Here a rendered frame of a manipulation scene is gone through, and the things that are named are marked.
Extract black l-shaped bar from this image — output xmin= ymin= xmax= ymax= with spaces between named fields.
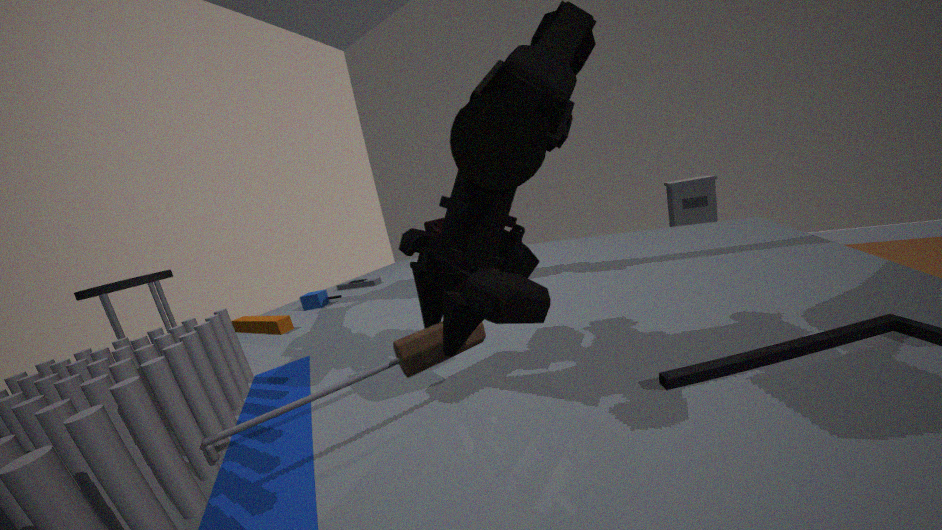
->
xmin=659 ymin=314 xmax=942 ymax=390

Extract orange rectangular block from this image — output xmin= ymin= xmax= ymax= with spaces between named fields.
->
xmin=232 ymin=315 xmax=294 ymax=335

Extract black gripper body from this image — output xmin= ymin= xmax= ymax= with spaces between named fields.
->
xmin=399 ymin=188 xmax=550 ymax=324

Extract blue cube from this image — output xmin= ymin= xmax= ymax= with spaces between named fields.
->
xmin=299 ymin=289 xmax=330 ymax=311

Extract hook tool with brown handle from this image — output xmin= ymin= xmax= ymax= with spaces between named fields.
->
xmin=202 ymin=322 xmax=486 ymax=462

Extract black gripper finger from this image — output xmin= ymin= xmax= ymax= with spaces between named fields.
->
xmin=443 ymin=291 xmax=485 ymax=356
xmin=410 ymin=262 xmax=463 ymax=328

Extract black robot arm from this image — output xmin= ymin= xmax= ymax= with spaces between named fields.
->
xmin=450 ymin=0 xmax=597 ymax=278

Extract blue tape strip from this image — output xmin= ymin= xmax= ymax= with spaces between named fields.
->
xmin=198 ymin=356 xmax=318 ymax=530

